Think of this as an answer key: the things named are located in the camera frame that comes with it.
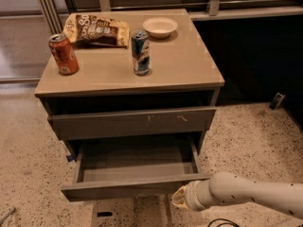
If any drawer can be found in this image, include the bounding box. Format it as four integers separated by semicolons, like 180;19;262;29
62;141;209;201
48;107;216;140

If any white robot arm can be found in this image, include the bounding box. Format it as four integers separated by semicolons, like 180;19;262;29
172;171;303;219

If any upper drawer front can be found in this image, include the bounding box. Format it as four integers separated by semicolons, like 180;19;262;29
48;107;216;140

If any grey drawer cabinet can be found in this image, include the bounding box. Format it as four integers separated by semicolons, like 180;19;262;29
35;9;224;154

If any small black floor device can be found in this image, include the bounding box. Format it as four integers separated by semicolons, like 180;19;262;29
269;93;286;110

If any blue energy drink can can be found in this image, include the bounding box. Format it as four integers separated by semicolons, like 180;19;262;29
132;30;150;76

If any white paper bowl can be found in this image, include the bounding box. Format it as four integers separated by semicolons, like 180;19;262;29
143;17;178;39

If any grey rod on floor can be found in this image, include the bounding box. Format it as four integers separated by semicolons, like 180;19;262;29
0;208;16;226

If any orange soda can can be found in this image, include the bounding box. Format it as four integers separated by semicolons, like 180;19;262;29
48;33;80;76

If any yellow brown chip bag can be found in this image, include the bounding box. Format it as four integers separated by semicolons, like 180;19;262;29
63;13;130;47

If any black cable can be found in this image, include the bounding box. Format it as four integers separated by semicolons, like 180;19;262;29
206;218;241;227

